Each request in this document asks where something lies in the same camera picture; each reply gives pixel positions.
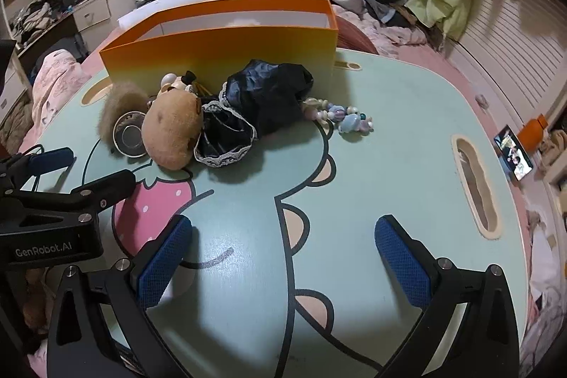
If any orange bottle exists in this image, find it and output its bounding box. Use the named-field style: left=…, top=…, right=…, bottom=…
left=519, top=115, right=550, bottom=151

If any maroon pillow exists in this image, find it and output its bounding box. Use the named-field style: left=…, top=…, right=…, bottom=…
left=337, top=17, right=379, bottom=55

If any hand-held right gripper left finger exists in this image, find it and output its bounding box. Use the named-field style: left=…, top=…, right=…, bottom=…
left=46, top=213, right=196, bottom=378

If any white crumpled cloth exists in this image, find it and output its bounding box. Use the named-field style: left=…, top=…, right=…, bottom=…
left=527, top=210, right=567, bottom=317

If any black cloth with lace trim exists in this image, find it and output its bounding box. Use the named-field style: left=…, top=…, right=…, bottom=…
left=193, top=59, right=315, bottom=170

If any small beige figure black hat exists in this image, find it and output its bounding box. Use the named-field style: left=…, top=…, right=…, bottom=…
left=159, top=70, right=200, bottom=100

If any white slatted panel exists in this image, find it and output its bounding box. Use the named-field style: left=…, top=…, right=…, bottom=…
left=447, top=0, right=567, bottom=126

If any pastel bead string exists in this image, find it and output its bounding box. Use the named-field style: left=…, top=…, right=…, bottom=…
left=303, top=97, right=375, bottom=135

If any smartphone with lit screen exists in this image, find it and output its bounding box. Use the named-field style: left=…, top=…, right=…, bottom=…
left=494, top=125, right=534, bottom=182

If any dark desk with clutter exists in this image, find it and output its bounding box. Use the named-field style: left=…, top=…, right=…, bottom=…
left=0, top=0, right=111, bottom=64

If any cream drawer cabinet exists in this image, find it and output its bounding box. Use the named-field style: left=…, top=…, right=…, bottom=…
left=73, top=0, right=120, bottom=35

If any brown fur pom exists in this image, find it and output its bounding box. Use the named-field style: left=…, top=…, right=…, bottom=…
left=96, top=81, right=150, bottom=146

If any orange cardboard box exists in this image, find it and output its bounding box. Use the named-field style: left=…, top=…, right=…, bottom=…
left=98, top=0, right=339, bottom=89

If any brown capybara plush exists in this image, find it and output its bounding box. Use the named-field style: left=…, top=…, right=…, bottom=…
left=142, top=92, right=205, bottom=170

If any beige crumpled cloth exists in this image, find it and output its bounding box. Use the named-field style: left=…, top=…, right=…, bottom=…
left=538, top=130, right=567, bottom=173

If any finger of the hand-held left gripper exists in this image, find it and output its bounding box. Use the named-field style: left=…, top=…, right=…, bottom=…
left=0, top=169, right=137, bottom=235
left=0, top=147, right=75, bottom=202

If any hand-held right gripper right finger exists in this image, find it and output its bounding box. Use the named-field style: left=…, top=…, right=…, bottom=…
left=374, top=214, right=520, bottom=378

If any round metal tin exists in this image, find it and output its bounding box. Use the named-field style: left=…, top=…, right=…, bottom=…
left=112, top=111, right=149, bottom=158

